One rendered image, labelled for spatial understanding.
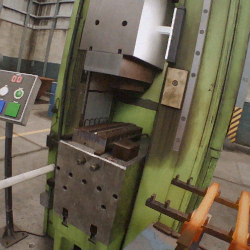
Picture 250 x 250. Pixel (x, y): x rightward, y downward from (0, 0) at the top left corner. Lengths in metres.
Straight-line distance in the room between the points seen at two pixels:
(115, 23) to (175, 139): 0.59
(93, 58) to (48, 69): 8.67
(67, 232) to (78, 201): 0.25
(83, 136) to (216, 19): 0.82
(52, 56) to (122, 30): 8.69
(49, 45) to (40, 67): 1.08
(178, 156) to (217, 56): 0.48
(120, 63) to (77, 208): 0.73
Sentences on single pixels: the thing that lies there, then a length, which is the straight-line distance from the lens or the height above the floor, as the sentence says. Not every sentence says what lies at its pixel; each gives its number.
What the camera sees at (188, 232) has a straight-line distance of 0.50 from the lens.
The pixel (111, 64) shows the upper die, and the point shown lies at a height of 1.31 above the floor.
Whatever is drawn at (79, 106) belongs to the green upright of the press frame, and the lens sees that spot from 1.23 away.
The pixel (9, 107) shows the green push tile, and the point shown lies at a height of 1.01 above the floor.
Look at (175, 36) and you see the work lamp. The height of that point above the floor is 1.50.
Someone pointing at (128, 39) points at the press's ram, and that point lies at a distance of 0.94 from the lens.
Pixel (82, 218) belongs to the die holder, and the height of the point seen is 0.55.
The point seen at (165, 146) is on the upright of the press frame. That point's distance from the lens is 1.00.
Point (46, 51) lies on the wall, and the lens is 9.93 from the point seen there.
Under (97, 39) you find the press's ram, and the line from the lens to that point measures 1.02.
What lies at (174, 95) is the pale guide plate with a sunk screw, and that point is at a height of 1.23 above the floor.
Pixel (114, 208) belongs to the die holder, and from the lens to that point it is 0.98.
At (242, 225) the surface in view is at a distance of 0.63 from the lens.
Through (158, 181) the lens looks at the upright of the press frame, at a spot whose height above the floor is 0.82.
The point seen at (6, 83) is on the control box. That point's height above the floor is 1.13.
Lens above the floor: 1.26
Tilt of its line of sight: 12 degrees down
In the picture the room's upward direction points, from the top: 12 degrees clockwise
